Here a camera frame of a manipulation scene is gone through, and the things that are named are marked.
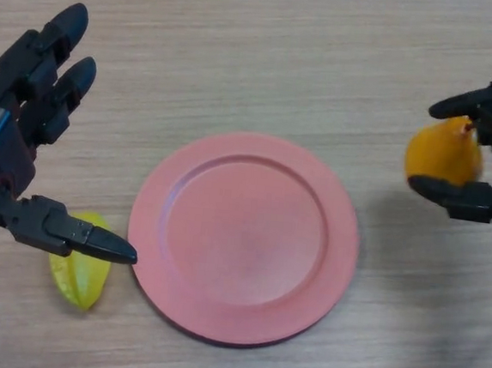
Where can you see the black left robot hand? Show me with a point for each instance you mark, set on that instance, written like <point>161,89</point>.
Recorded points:
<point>11,159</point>

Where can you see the yellow pear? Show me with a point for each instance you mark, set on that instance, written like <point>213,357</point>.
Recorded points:
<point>442,154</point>

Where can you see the pink round plate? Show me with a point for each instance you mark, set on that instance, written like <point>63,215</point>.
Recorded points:
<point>245,244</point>

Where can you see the yellow starfruit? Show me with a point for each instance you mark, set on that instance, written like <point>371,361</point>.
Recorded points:
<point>80,283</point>

